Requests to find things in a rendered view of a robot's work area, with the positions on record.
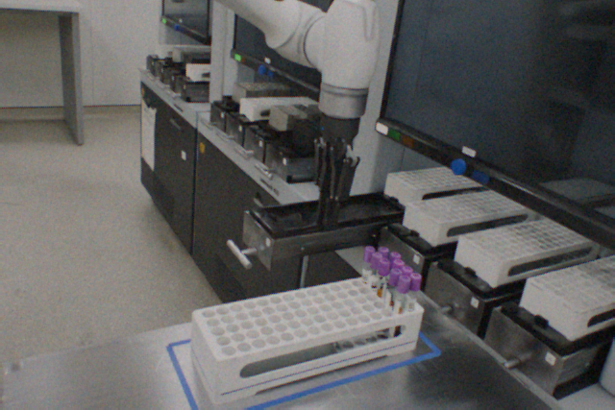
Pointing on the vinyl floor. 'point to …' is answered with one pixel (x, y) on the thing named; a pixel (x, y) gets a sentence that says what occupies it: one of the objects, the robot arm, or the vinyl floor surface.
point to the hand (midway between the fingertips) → (328, 210)
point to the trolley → (387, 395)
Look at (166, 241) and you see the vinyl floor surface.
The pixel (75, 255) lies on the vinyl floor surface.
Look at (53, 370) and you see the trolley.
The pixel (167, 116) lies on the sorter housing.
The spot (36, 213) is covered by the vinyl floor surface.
